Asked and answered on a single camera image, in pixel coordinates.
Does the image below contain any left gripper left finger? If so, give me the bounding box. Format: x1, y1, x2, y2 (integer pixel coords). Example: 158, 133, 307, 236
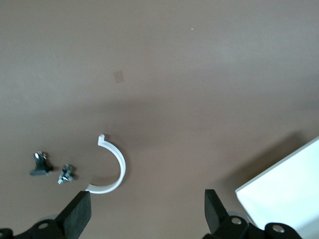
24, 190, 92, 239

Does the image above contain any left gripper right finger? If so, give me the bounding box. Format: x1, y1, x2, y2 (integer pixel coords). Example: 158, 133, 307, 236
203, 189, 250, 239

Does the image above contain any white drawer cabinet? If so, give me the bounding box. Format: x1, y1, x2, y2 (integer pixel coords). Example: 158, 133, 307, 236
235, 135, 319, 239

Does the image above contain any small metal contact part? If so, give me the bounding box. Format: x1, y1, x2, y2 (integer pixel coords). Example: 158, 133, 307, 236
56, 163, 76, 186

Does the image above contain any small black bracket part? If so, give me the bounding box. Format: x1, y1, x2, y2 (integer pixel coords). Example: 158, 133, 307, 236
29, 151, 54, 177

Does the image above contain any white plastic half ring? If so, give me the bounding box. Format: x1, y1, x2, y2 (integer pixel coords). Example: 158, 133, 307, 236
85, 133, 127, 195

